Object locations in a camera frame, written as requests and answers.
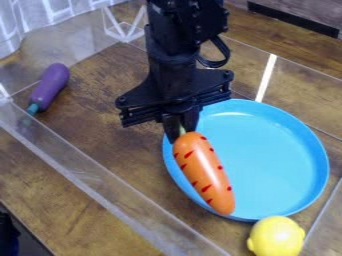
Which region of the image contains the black cable loop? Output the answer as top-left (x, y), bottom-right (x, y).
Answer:
top-left (196, 35), bottom-right (233, 69)

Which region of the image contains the orange toy carrot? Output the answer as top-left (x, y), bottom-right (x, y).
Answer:
top-left (173, 131), bottom-right (236, 215)

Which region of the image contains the purple toy eggplant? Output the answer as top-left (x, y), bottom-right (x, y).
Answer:
top-left (27, 63), bottom-right (70, 115)

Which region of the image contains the clear acrylic enclosure wall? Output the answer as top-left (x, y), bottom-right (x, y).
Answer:
top-left (0, 6), bottom-right (342, 256)

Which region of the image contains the white curtain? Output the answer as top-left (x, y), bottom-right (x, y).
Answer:
top-left (0, 0), bottom-right (127, 59)

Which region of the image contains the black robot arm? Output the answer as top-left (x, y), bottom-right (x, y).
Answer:
top-left (115, 0), bottom-right (234, 141)

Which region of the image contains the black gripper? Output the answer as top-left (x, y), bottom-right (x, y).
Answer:
top-left (115, 63), bottom-right (234, 143)

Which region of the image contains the blue round tray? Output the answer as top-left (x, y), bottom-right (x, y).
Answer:
top-left (162, 98), bottom-right (332, 222)

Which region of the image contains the yellow toy lemon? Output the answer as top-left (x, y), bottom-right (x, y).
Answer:
top-left (248, 216), bottom-right (306, 256)

